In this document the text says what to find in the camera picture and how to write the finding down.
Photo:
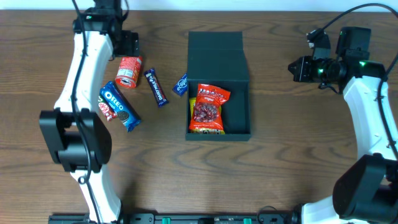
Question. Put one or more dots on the red Hacks candy bag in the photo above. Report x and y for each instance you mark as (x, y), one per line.
(207, 109)

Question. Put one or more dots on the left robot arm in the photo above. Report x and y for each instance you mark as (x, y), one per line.
(76, 137)

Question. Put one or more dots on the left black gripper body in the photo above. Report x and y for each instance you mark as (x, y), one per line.
(130, 43)

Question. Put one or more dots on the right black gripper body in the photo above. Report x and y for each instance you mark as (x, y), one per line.
(304, 69)

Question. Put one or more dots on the blue Eclipse mint pack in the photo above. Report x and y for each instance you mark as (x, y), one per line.
(181, 86)

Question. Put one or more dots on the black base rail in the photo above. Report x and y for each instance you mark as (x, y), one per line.
(148, 218)

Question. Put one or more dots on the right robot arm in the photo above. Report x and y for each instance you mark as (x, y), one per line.
(367, 191)

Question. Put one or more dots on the black box with hinged lid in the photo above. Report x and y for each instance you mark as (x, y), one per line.
(217, 58)

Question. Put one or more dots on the blue Oreo cookie pack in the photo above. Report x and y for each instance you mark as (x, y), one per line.
(117, 102)

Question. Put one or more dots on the yellow Hacks candy bag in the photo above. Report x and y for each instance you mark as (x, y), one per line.
(202, 130)

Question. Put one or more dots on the dark blue chocolate bar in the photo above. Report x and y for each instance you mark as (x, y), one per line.
(156, 88)

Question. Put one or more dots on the red KitKat bar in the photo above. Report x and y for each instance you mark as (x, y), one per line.
(106, 109)

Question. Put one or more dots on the red Pringles can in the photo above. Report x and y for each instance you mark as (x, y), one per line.
(128, 71)

